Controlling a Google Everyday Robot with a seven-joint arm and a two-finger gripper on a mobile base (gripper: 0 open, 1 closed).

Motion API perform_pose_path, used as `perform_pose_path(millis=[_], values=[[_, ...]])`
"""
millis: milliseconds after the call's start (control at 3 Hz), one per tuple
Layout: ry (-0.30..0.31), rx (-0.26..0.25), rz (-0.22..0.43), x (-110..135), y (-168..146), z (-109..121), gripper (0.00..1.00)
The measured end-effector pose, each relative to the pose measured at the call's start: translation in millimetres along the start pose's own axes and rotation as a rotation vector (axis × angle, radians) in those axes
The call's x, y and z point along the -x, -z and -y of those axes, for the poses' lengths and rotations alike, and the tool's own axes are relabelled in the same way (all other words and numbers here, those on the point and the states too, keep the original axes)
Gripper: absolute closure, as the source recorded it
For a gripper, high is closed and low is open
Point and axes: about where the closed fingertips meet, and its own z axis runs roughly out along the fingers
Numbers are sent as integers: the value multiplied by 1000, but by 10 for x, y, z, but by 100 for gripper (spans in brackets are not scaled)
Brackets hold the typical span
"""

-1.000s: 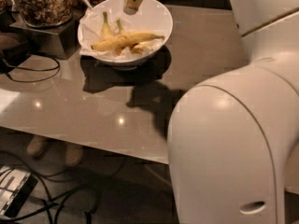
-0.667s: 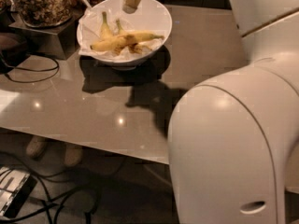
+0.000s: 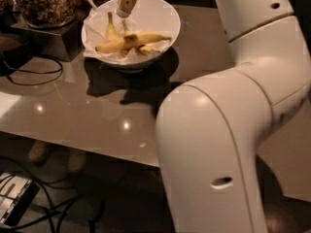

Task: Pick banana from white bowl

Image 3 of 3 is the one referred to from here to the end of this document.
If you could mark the left beige shoe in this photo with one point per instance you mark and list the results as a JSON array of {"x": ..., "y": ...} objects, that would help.
[{"x": 39, "y": 152}]

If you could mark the dark metal stand box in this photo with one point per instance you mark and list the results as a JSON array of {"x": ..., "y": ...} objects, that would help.
[{"x": 63, "y": 43}]

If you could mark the silver device on floor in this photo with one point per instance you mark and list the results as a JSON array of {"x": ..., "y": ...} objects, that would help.
[{"x": 16, "y": 194}]

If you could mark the white paper napkin in bowl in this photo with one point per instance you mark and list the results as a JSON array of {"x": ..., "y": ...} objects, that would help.
[{"x": 94, "y": 26}]

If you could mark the yellow banana left stem up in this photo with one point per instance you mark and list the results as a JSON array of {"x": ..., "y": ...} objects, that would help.
[{"x": 111, "y": 31}]

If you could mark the beige shoe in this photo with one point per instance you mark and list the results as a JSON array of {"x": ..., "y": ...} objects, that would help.
[
  {"x": 77, "y": 160},
  {"x": 39, "y": 152}
]

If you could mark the glass jar of nuts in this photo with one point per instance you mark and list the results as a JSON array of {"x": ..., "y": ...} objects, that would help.
[{"x": 47, "y": 13}]

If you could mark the right beige shoe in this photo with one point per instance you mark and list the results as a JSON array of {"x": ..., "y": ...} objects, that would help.
[{"x": 77, "y": 160}]

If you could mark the yellow banana underneath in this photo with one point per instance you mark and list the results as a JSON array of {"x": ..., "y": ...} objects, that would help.
[{"x": 141, "y": 50}]

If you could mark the white ceramic bowl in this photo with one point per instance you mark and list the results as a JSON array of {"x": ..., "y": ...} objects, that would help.
[{"x": 158, "y": 16}]

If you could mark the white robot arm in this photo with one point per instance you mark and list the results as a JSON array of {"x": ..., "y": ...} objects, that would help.
[{"x": 208, "y": 129}]

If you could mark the yellow banana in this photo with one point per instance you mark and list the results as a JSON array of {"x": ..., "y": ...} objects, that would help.
[{"x": 131, "y": 41}]

